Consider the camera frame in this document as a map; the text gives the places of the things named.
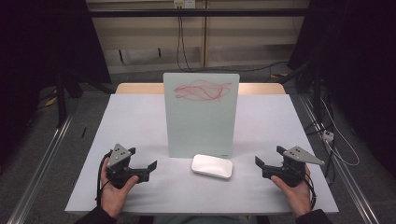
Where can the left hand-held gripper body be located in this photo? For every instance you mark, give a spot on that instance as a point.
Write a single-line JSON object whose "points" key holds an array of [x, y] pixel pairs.
{"points": [[119, 158]]}

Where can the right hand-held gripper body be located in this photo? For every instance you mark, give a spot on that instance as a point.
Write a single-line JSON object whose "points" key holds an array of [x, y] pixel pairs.
{"points": [[291, 169]]}

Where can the person's right hand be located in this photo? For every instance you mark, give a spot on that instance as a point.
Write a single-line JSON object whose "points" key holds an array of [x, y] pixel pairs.
{"points": [[295, 196]]}

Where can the person's left hand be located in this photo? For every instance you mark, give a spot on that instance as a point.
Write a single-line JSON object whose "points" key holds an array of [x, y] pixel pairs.
{"points": [[113, 194]]}

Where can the white table mat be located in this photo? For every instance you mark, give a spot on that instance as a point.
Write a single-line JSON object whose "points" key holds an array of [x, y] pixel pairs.
{"points": [[146, 124]]}

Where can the white board eraser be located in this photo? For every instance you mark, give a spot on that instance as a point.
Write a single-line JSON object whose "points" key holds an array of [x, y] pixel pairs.
{"points": [[212, 166]]}

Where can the white power plug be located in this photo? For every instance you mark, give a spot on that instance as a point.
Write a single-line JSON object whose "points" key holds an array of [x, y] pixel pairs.
{"points": [[328, 135]]}

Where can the wooden table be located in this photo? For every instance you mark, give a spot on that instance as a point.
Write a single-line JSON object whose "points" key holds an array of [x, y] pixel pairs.
{"points": [[137, 88]]}

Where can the glass whiteboard with red scribble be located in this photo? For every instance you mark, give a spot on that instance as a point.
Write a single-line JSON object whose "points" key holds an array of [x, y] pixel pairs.
{"points": [[200, 121]]}

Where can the black metal stand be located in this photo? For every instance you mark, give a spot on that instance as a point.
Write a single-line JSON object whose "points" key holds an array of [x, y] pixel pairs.
{"points": [[61, 99], [316, 93]]}

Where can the dark curtain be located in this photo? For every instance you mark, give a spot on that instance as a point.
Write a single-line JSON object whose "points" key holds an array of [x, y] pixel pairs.
{"points": [[351, 56], [46, 40]]}

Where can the black horizontal bar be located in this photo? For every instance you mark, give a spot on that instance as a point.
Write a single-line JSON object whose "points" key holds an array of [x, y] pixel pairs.
{"points": [[199, 12]]}

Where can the aluminium floor rail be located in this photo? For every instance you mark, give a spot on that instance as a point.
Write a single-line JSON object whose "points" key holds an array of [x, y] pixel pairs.
{"points": [[40, 168], [345, 174]]}

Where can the white wall socket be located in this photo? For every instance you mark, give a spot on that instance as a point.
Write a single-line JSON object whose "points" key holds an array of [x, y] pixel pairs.
{"points": [[184, 3]]}

